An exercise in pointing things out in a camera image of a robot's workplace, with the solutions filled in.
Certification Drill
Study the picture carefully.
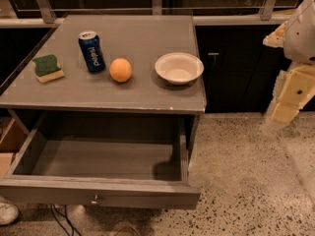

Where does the black wall cabinet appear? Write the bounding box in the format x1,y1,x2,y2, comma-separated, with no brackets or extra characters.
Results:
195,24,315,114

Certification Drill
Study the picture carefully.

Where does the white shoe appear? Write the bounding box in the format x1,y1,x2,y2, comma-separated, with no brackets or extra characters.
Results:
0,203,19,225

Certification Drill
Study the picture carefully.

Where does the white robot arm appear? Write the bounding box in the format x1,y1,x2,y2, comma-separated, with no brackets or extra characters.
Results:
263,0,315,127

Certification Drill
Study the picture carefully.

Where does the grey top drawer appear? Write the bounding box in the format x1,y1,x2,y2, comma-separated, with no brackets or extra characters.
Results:
0,111,200,209

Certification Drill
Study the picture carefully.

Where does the white paper bowl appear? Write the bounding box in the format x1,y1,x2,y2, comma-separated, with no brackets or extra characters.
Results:
155,52,204,85

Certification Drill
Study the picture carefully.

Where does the blue pepsi can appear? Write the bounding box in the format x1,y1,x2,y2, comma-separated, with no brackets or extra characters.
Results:
79,30,105,73

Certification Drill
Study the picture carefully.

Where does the orange fruit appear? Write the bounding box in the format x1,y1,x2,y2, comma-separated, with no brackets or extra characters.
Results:
109,58,132,83

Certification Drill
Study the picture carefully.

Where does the blue floor cable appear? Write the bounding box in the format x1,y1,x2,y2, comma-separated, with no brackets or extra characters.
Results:
49,204,83,236

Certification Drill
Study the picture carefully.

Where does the grey drawer cabinet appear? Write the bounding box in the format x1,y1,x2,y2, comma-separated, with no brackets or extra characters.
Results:
0,15,208,210

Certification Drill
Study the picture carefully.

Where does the green yellow sponge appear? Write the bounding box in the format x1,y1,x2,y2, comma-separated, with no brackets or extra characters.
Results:
32,54,64,84

